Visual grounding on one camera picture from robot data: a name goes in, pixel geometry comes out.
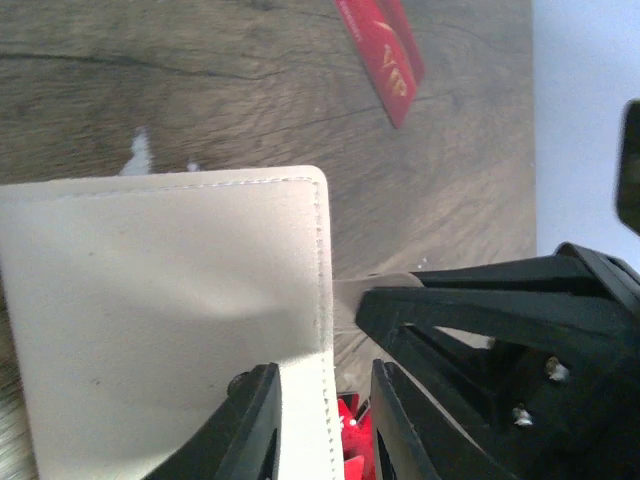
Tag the lone red VIP card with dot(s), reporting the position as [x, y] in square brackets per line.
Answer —
[384, 41]

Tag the beige leather card holder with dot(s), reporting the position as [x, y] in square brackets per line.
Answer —
[134, 300]

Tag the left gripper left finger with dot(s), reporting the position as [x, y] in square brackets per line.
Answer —
[240, 439]

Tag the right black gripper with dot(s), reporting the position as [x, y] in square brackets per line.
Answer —
[544, 348]

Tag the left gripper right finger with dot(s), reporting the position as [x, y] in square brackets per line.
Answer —
[412, 439]

